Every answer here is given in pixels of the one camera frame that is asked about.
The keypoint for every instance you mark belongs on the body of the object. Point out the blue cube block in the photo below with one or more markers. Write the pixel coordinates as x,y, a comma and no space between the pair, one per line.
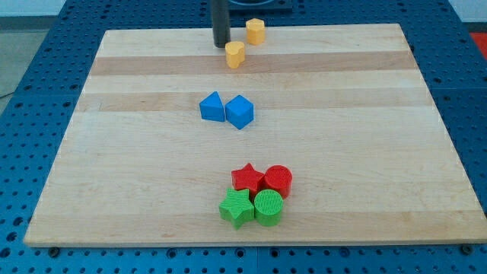
239,112

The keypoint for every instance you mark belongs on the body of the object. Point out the blue triangle block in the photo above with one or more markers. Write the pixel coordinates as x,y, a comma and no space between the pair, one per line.
212,108

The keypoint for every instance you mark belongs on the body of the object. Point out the yellow hexagon block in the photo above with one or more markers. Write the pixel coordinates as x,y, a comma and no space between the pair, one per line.
256,31

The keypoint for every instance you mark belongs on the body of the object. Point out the red star block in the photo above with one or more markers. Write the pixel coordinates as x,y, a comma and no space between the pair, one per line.
247,178

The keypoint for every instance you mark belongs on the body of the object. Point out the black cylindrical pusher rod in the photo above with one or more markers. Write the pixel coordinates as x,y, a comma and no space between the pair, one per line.
220,22

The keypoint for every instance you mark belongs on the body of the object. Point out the green star block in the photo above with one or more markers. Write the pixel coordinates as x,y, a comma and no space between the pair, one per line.
237,208

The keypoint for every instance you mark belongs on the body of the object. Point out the light wooden board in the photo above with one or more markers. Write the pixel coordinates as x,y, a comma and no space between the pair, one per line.
345,108

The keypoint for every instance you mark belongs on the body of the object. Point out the green cylinder block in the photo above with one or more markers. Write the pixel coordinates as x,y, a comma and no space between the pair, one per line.
268,206

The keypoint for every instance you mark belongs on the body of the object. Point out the yellow heart block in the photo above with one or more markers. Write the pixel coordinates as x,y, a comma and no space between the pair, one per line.
234,54

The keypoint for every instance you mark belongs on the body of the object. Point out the red cylinder block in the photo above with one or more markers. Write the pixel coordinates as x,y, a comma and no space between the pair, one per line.
278,178

